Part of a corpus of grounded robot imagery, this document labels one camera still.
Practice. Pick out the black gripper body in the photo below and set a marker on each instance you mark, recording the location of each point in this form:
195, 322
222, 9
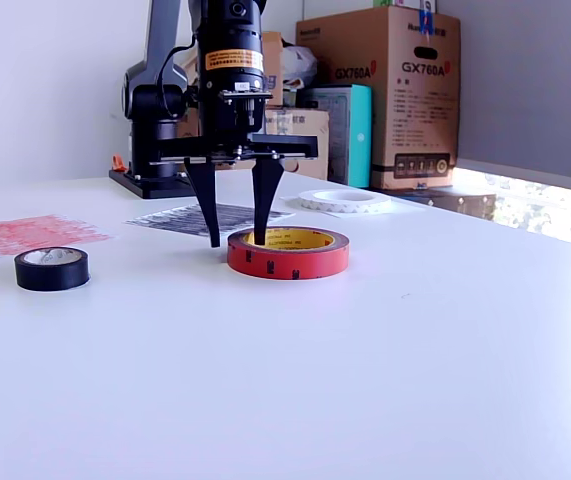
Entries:
290, 147

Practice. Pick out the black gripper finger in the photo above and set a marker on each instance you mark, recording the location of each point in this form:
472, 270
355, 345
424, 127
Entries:
262, 200
205, 190

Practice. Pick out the red tape roll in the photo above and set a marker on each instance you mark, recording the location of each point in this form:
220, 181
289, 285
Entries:
290, 262

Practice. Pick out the white tape roll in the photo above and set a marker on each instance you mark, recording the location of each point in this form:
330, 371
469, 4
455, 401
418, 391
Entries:
345, 207

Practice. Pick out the black tape roll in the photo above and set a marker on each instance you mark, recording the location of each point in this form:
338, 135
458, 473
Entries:
52, 277

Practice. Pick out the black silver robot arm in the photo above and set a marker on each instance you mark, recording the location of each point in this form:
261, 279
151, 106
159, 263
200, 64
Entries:
225, 30

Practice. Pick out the blank white paper sheet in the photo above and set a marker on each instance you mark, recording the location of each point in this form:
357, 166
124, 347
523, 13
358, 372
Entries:
291, 201

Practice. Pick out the cardboard box blue print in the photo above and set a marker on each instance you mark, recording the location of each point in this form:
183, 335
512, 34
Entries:
305, 120

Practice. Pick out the black scribbled paper sheet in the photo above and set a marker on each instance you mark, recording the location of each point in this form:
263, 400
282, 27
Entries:
175, 222

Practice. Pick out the teal product box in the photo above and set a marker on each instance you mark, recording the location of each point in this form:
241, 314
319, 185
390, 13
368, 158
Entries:
360, 140

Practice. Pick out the white plastic bag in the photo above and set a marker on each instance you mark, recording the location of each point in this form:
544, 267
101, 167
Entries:
300, 65

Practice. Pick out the orange clamp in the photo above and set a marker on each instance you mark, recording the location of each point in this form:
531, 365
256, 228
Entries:
117, 165

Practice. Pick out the cardboard box shipping label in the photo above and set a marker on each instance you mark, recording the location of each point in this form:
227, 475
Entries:
272, 50

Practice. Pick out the large brown cardboard box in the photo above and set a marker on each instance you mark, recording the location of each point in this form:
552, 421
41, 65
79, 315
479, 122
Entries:
415, 125

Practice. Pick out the red scribbled paper sheet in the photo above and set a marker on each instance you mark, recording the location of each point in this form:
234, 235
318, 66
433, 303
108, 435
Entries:
40, 234

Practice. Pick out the green white packet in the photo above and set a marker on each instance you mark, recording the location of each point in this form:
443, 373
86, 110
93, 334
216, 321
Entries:
390, 3

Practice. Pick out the grey roller blind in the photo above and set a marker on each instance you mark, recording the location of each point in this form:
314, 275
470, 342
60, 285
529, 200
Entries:
515, 75

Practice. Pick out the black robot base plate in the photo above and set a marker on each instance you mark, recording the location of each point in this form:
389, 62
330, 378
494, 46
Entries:
155, 189

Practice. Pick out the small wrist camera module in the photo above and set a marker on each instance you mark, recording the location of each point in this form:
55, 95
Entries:
245, 107

